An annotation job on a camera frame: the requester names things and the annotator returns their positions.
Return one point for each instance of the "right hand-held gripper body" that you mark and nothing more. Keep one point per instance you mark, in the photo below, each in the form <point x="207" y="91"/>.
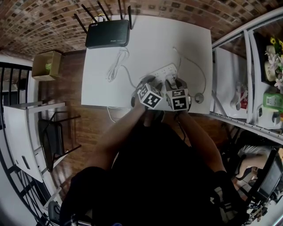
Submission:
<point x="179" y="100"/>

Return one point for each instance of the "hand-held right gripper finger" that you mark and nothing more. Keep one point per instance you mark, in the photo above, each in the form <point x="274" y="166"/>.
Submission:
<point x="182" y="83"/>
<point x="170" y="85"/>

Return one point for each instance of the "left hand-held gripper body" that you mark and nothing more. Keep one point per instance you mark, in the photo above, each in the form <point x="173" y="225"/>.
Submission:
<point x="151" y="98"/>

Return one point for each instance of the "white power strip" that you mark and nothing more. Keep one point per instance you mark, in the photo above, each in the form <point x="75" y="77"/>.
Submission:
<point x="165" y="70"/>

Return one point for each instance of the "person's left forearm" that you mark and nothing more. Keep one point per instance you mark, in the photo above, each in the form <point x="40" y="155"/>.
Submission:
<point x="123" y="134"/>

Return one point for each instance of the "person's right forearm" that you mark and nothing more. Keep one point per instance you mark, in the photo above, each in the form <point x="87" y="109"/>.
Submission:
<point x="199" y="136"/>

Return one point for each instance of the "white square table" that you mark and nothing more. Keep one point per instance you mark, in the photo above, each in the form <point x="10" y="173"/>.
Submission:
<point x="143" y="39"/>

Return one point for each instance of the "white metal shelf rack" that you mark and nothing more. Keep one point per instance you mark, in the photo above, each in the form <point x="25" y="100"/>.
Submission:
<point x="230" y="66"/>

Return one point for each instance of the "white curved plastic object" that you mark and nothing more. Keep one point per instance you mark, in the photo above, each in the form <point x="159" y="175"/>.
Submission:
<point x="237" y="92"/>

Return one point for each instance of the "black router with antennas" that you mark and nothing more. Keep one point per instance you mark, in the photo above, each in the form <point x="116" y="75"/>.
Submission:
<point x="108" y="33"/>

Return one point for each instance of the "red box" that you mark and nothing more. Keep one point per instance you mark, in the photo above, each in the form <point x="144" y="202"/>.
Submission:
<point x="245" y="103"/>

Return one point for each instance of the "black office chair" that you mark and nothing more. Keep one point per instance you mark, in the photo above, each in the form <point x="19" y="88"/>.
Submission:
<point x="232" y="154"/>

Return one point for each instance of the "person's dark shirt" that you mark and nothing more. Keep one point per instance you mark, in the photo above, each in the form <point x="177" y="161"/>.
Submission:
<point x="154" y="176"/>

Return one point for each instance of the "flower bouquet in cream pot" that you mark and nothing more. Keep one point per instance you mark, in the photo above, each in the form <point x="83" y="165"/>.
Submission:
<point x="270" y="70"/>

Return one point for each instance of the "green plastic bottle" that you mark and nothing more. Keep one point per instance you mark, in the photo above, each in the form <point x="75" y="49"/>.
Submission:
<point x="273" y="101"/>

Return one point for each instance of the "open cardboard box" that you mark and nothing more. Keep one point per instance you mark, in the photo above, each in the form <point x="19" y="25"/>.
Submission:
<point x="43" y="66"/>

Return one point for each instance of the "black metal chair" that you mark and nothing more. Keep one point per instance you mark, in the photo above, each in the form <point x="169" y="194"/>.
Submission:
<point x="50" y="139"/>

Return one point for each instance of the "black tablet screen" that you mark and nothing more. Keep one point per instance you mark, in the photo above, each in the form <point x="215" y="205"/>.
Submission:
<point x="270" y="181"/>

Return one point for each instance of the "black metal railing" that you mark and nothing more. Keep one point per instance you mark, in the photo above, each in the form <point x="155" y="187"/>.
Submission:
<point x="15" y="65"/>

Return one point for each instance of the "white narrow desk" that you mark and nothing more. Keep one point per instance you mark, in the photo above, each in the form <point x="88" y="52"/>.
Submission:
<point x="20" y="132"/>

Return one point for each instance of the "metal equipment rig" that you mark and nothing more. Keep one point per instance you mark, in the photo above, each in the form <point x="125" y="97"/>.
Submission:
<point x="263" y="214"/>

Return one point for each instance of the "grey round object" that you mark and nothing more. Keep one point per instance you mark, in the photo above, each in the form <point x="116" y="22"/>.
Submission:
<point x="54" y="212"/>

